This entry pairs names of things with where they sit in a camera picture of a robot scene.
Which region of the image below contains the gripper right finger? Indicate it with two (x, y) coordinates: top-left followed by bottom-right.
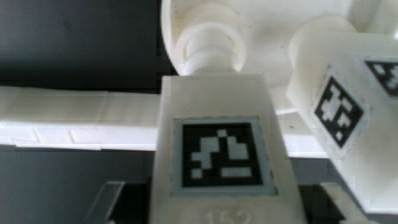
(320, 183), (381, 224)

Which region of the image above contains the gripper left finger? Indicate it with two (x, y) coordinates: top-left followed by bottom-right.
(84, 181), (125, 224)

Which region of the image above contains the white stool leg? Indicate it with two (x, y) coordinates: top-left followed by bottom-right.
(150, 23), (308, 224)
(287, 15), (398, 215)

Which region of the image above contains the white round stool seat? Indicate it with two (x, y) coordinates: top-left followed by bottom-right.
(161, 0), (398, 114)

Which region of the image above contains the white U-shaped fence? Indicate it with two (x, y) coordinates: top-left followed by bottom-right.
(0, 86), (328, 160)

